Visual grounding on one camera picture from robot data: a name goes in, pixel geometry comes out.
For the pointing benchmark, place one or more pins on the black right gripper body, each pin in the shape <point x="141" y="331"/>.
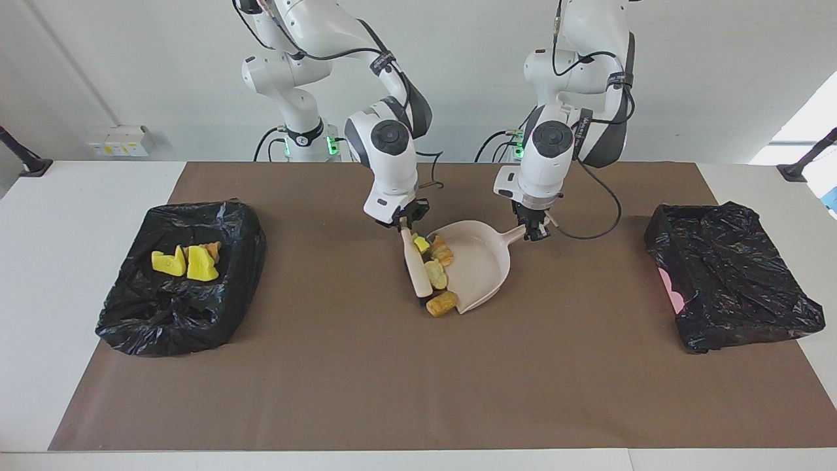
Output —
<point x="410" y="212"/>

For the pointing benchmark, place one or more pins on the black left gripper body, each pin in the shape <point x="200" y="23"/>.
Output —
<point x="533" y="214"/>

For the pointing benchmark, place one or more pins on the small yellow sponge piece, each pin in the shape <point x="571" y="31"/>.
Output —
<point x="421" y="244"/>

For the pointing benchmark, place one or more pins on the golden potato chip piece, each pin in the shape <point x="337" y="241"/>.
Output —
<point x="443" y="252"/>

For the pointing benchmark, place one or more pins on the pale greenish cracker piece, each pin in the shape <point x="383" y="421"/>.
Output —
<point x="436" y="275"/>

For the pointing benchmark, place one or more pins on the beige plastic dustpan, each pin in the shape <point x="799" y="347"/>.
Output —
<point x="480" y="268"/>

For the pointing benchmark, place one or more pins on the brown bread roll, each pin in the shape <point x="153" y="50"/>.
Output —
<point x="443" y="303"/>

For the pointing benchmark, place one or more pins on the sliced toy bread loaf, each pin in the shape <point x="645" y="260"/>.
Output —
<point x="212" y="248"/>

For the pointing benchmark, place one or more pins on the notched yellow sponge piece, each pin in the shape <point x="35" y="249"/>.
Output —
<point x="201" y="265"/>

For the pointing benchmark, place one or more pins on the yellow sponge with green side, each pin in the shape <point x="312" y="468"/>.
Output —
<point x="169" y="262"/>

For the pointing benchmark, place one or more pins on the black bag lined pink bin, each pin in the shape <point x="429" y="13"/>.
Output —
<point x="732" y="281"/>

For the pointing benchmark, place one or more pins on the brown paper table mat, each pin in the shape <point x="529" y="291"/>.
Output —
<point x="418" y="405"/>

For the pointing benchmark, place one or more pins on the black clamp stand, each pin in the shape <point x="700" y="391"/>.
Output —
<point x="794" y="172"/>
<point x="33" y="167"/>

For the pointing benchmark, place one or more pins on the blue box edge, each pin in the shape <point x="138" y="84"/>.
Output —
<point x="832" y="199"/>

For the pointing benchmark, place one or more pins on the white wall socket strip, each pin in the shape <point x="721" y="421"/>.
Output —
<point x="118" y="140"/>

